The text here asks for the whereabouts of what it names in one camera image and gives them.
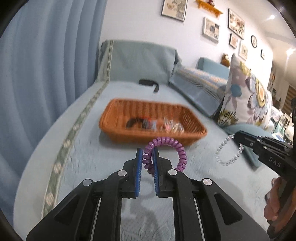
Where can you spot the light teal embroidered bedspread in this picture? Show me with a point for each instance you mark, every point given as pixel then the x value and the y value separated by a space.
pixel 57 166

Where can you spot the white framed picture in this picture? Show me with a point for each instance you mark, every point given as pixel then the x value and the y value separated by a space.
pixel 210 30

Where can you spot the small framed picture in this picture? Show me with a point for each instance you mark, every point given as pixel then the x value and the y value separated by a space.
pixel 233 41

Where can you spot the round wall clock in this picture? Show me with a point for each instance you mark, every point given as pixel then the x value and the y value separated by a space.
pixel 254 41

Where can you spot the teal upholstered headboard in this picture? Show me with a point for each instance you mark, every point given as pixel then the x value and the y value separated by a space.
pixel 213 68

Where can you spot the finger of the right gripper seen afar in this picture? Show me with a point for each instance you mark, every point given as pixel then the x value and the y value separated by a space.
pixel 247 139

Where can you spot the black orange hair accessory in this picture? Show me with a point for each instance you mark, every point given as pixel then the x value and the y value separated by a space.
pixel 146 123

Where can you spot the teal covered headboard cushion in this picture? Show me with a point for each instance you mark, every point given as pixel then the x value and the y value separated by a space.
pixel 131 61

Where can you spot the striped blue-grey pillow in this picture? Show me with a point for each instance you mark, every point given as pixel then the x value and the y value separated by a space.
pixel 203 90

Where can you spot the black strap band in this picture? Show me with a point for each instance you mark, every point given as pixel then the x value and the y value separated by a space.
pixel 147 82

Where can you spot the dark framed floral picture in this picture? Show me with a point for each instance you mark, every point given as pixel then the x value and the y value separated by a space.
pixel 236 24

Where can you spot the person's right hand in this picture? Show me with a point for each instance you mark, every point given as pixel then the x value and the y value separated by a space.
pixel 273 203

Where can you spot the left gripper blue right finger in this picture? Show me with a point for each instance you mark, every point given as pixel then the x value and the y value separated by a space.
pixel 162 184

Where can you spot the blue-grey curtain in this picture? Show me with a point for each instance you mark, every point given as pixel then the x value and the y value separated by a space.
pixel 48 60

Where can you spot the floral print pillow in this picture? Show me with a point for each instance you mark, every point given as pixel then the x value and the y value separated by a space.
pixel 246 100

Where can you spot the orange wicker basket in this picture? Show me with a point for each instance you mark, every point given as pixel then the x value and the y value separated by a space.
pixel 173 120

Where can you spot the brown teddy bear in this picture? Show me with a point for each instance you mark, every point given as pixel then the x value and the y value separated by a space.
pixel 225 61

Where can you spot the orange wall shelf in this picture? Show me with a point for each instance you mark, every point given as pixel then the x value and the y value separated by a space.
pixel 209 8

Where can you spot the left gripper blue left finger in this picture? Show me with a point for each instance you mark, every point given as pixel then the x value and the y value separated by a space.
pixel 131 186

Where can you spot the framed butterfly picture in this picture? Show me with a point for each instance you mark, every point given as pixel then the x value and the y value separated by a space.
pixel 175 9

